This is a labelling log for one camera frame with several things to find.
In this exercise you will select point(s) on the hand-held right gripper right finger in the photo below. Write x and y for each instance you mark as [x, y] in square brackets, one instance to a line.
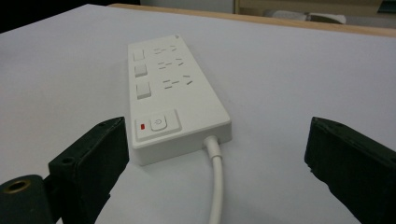
[351, 158]

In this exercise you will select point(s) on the wooden shelf unit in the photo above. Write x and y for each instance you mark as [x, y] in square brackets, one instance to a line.
[311, 7]

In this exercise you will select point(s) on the white power strip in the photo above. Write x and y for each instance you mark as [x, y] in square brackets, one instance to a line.
[174, 102]

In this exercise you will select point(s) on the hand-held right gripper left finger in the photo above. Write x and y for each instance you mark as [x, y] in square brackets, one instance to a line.
[90, 168]

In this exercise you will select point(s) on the grey rolled cloth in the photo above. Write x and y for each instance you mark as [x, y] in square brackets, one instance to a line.
[305, 16]

